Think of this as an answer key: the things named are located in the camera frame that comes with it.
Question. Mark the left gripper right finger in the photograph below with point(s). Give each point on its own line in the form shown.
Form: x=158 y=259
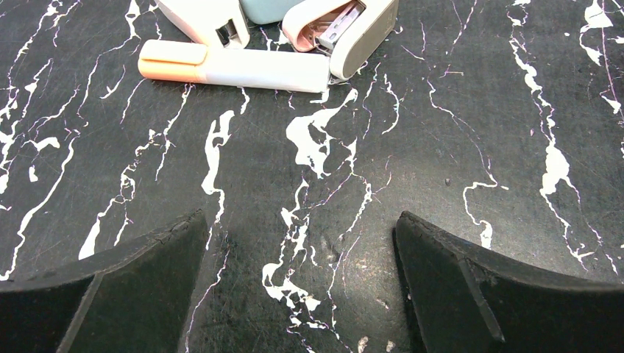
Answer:
x=466 y=298

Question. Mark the white staple remover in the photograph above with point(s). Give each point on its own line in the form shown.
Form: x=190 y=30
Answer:
x=219 y=23

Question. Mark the white pink stapler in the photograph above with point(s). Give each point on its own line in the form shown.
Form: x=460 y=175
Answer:
x=348 y=32

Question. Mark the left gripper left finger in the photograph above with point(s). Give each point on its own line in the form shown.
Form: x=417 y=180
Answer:
x=133 y=297

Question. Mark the orange cap highlighter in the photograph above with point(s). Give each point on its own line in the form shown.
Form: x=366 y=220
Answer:
x=248 y=68

